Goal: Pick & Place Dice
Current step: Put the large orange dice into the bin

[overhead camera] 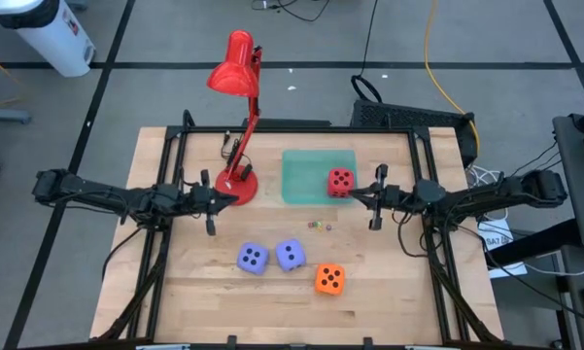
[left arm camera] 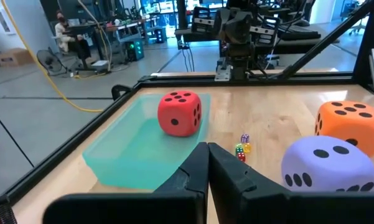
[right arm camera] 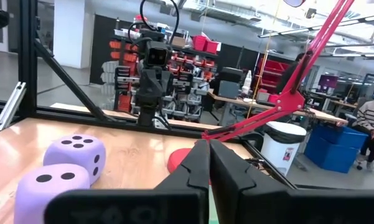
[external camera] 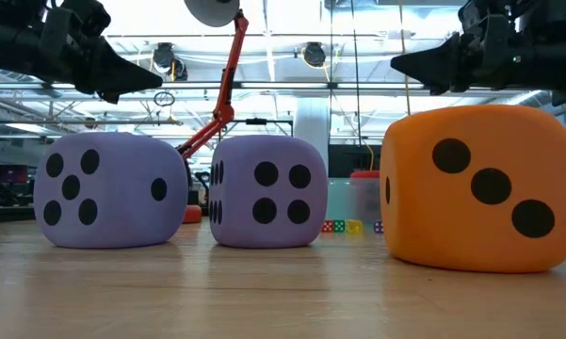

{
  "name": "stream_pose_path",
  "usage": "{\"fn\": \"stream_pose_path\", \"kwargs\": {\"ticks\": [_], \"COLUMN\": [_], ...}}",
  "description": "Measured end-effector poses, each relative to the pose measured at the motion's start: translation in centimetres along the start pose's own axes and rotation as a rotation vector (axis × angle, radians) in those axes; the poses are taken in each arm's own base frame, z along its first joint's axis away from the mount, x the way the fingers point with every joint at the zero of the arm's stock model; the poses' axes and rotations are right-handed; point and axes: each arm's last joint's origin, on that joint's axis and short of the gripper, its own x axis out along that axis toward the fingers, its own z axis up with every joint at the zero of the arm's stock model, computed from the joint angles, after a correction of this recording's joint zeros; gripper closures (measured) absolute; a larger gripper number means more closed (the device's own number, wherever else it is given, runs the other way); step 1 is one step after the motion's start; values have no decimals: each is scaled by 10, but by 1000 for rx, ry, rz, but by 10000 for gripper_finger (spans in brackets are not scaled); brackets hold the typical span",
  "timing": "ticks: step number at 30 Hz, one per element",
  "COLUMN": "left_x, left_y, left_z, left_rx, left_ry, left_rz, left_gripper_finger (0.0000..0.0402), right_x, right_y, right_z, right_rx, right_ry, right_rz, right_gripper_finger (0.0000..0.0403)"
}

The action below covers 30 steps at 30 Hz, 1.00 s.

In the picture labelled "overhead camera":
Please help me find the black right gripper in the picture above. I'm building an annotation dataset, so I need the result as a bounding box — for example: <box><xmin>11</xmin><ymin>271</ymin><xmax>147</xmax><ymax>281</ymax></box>
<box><xmin>350</xmin><ymin>163</ymin><xmax>416</xmax><ymax>232</ymax></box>

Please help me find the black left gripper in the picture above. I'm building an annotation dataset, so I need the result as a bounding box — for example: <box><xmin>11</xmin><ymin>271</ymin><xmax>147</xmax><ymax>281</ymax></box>
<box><xmin>189</xmin><ymin>168</ymin><xmax>240</xmax><ymax>238</ymax></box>

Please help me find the large red foam die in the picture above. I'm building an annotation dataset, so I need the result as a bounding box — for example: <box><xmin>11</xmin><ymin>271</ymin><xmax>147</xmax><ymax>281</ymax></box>
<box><xmin>326</xmin><ymin>167</ymin><xmax>357</xmax><ymax>199</ymax></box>

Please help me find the large purple foam die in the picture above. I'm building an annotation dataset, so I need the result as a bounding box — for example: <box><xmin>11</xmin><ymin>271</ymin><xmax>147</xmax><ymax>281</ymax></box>
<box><xmin>236</xmin><ymin>241</ymin><xmax>271</xmax><ymax>277</ymax></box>
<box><xmin>274</xmin><ymin>237</ymin><xmax>308</xmax><ymax>273</ymax></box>

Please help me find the large orange foam die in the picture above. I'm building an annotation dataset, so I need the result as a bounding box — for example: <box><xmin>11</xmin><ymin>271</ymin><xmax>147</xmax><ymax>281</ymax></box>
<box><xmin>314</xmin><ymin>262</ymin><xmax>346</xmax><ymax>297</ymax></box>

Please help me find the teal translucent plastic bin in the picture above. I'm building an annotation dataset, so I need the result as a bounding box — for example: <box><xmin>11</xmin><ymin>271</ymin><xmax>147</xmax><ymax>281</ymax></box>
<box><xmin>280</xmin><ymin>148</ymin><xmax>359</xmax><ymax>205</ymax></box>

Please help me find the red desk lamp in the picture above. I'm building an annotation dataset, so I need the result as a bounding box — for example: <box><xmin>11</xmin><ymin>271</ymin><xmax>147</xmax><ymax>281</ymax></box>
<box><xmin>206</xmin><ymin>29</ymin><xmax>263</xmax><ymax>206</ymax></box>

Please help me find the white paper sheet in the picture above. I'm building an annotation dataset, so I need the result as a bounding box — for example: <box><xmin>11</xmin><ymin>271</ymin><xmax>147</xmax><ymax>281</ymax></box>
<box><xmin>475</xmin><ymin>218</ymin><xmax>529</xmax><ymax>280</ymax></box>

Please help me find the dark grey side desk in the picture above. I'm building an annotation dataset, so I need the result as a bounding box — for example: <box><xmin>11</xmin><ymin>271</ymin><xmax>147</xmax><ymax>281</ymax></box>
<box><xmin>552</xmin><ymin>111</ymin><xmax>584</xmax><ymax>250</ymax></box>

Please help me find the grey stand foot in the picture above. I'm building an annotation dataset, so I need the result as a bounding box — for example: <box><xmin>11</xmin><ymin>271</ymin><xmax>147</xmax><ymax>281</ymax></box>
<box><xmin>0</xmin><ymin>104</ymin><xmax>33</xmax><ymax>125</ymax></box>

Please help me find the white trash can black liner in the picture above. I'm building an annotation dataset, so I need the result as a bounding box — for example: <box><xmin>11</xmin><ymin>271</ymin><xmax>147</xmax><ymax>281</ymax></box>
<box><xmin>0</xmin><ymin>0</ymin><xmax>97</xmax><ymax>78</ymax></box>

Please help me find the black lamp cord with plug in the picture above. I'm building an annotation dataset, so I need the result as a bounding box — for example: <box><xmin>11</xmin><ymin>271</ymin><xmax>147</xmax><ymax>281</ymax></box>
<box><xmin>221</xmin><ymin>129</ymin><xmax>254</xmax><ymax>182</ymax></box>

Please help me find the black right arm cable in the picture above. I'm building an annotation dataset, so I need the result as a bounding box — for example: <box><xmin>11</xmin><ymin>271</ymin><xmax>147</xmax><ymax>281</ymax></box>
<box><xmin>393</xmin><ymin>208</ymin><xmax>448</xmax><ymax>259</ymax></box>

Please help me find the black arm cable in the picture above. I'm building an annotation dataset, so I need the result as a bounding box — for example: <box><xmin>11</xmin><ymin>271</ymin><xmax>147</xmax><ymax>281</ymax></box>
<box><xmin>393</xmin><ymin>208</ymin><xmax>448</xmax><ymax>259</ymax></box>
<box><xmin>100</xmin><ymin>224</ymin><xmax>147</xmax><ymax>284</ymax></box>

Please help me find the black table frame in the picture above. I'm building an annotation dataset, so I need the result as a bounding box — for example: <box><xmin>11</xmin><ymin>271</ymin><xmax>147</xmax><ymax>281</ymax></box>
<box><xmin>89</xmin><ymin>109</ymin><xmax>504</xmax><ymax>350</ymax></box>

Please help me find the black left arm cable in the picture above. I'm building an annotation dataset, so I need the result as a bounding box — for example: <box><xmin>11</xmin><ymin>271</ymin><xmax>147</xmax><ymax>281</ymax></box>
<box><xmin>100</xmin><ymin>224</ymin><xmax>147</xmax><ymax>284</ymax></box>

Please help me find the long black cable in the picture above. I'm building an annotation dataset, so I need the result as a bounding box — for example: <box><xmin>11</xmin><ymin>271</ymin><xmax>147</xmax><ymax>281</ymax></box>
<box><xmin>350</xmin><ymin>0</ymin><xmax>385</xmax><ymax>103</ymax></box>

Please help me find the long yellow cable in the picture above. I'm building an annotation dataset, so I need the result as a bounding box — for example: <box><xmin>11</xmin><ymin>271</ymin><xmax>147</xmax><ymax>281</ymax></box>
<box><xmin>422</xmin><ymin>0</ymin><xmax>481</xmax><ymax>155</ymax></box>

